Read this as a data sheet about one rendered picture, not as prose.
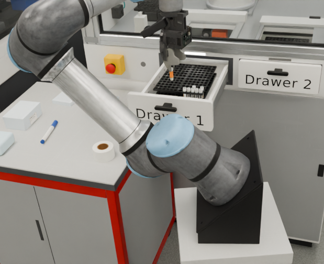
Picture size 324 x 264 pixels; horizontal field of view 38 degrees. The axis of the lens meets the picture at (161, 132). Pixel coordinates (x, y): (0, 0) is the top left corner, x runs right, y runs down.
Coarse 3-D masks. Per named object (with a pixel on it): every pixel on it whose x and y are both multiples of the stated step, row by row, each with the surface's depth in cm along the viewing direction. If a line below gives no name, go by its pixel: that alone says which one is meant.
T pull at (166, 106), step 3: (156, 105) 150; (165, 105) 150; (168, 105) 150; (171, 105) 150; (156, 108) 150; (159, 108) 150; (162, 108) 149; (165, 108) 149; (168, 108) 149; (171, 108) 148; (174, 108) 148; (168, 111) 149; (171, 111) 149; (174, 111) 148
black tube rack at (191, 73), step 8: (184, 64) 178; (192, 64) 177; (168, 72) 174; (176, 72) 173; (184, 72) 172; (192, 72) 173; (200, 72) 172; (208, 72) 171; (160, 80) 168; (168, 80) 168; (176, 80) 168; (184, 80) 167; (192, 80) 166; (200, 80) 167; (208, 80) 166; (176, 88) 163; (208, 88) 167
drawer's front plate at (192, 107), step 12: (132, 96) 155; (144, 96) 153; (156, 96) 152; (168, 96) 152; (180, 96) 151; (132, 108) 158; (144, 108) 156; (180, 108) 152; (192, 108) 150; (204, 108) 149; (156, 120) 157; (192, 120) 153; (204, 120) 151
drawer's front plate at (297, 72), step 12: (240, 60) 171; (252, 60) 170; (240, 72) 173; (252, 72) 172; (264, 72) 170; (288, 72) 167; (300, 72) 166; (312, 72) 164; (240, 84) 176; (252, 84) 174; (276, 84) 171; (288, 84) 170; (300, 84) 168; (312, 84) 167
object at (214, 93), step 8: (200, 64) 180; (208, 64) 179; (216, 64) 178; (224, 64) 177; (160, 72) 176; (216, 72) 180; (224, 72) 171; (152, 80) 170; (216, 80) 179; (224, 80) 171; (144, 88) 165; (152, 88) 170; (216, 88) 161; (208, 96) 169; (216, 96) 161; (216, 104) 162
